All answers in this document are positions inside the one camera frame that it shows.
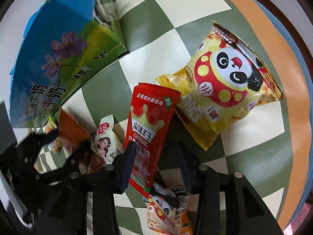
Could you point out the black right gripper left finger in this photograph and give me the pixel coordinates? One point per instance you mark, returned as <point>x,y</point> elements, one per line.
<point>71,218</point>

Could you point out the brown snack packet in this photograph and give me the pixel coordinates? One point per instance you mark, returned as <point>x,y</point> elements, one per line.
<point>91,163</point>

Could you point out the small panda snack bag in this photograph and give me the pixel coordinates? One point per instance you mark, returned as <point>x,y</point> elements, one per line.
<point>167,210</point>

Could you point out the red spicy strip packet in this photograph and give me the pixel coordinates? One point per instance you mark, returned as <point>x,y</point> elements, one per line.
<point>151,110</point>

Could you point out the orange snack bag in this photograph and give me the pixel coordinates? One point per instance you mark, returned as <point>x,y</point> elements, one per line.
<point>71,133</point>

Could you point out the yellow panda snack bag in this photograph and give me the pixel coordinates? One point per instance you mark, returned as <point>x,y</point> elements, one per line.
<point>222,82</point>

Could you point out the red white snack packet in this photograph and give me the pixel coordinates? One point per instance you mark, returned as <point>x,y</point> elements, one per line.
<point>105,142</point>

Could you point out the cardboard box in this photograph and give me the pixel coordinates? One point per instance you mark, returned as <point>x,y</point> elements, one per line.
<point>65,43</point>

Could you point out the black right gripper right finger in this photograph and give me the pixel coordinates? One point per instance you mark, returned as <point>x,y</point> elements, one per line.
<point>246,212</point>

